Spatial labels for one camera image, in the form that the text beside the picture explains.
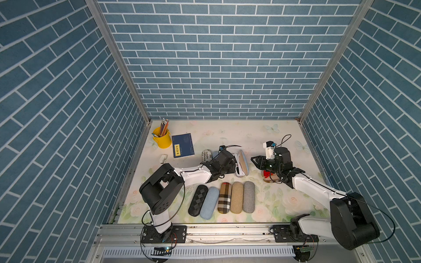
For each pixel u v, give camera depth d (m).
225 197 0.82
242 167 0.94
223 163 0.71
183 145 1.05
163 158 0.97
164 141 1.00
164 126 0.97
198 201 0.81
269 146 0.79
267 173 0.94
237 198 0.82
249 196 0.82
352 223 0.42
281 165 0.68
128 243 0.72
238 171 0.91
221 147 0.84
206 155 0.96
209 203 0.81
